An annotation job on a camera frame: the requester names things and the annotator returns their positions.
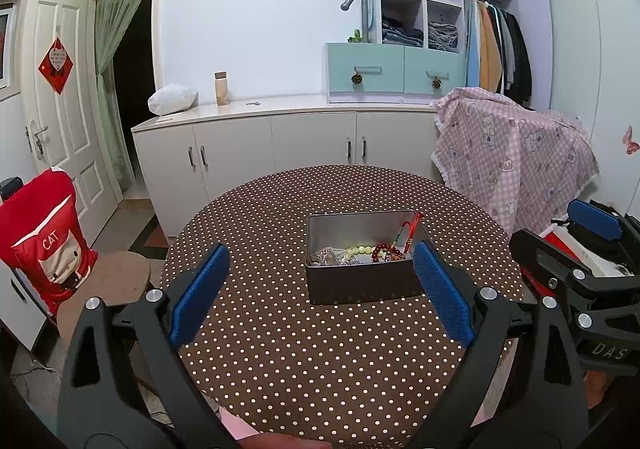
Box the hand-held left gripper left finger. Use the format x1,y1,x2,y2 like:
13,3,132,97
57,243,236,449

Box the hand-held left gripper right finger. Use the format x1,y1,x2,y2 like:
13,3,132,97
400,240,586,449

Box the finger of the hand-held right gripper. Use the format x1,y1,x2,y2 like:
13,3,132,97
566,198,640,243
508,227,640,331

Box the dark red bead bracelet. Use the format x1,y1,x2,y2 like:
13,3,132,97
371,242,405,264

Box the grey metal tin box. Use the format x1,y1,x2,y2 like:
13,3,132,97
305,210,432,306

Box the green jade bead bracelet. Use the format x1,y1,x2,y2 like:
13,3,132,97
344,242,376,265

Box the beige cord necklace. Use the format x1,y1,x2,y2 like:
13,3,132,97
309,246,351,268

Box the person's right hand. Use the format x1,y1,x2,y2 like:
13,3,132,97
584,371,609,408

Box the red chair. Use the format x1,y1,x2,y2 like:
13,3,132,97
525,224,632,301

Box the black bag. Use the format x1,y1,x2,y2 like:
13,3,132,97
551,201,640,275

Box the brown chair seat cushion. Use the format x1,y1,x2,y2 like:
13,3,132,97
57,250,152,341

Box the pink checkered blanket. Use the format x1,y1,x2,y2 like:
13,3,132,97
431,87,599,236

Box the brown polka-dot tablecloth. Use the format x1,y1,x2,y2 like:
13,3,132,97
160,165,526,449

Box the person's pink clothed leg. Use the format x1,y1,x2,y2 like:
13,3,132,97
220,409,332,449

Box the red chair back cover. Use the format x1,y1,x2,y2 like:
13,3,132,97
0,168,100,316

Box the white sideboard cabinet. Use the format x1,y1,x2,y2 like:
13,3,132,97
131,95,444,240

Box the low white cabinet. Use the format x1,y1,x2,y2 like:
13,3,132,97
0,259,57,351

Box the row of hanging clothes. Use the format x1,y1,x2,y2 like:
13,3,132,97
464,0,534,106

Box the white plastic bag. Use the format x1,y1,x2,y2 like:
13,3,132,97
148,84,197,116

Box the white panel door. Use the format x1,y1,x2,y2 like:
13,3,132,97
20,0,126,226

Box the black device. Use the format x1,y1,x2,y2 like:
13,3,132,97
0,176,24,206

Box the teal drawer unit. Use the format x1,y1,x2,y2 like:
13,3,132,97
325,42,467,104

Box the folded grey clothes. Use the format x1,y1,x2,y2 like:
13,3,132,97
427,21,460,50

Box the green curtain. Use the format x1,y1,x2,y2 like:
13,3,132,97
95,0,154,192

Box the folded blue jeans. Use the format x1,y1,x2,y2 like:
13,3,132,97
382,16,424,48

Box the red diamond door decoration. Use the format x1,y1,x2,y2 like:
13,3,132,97
38,38,75,95

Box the floor cables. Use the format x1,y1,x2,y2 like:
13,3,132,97
15,346,63,382

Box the silver door handle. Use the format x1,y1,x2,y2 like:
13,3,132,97
26,120,50,160

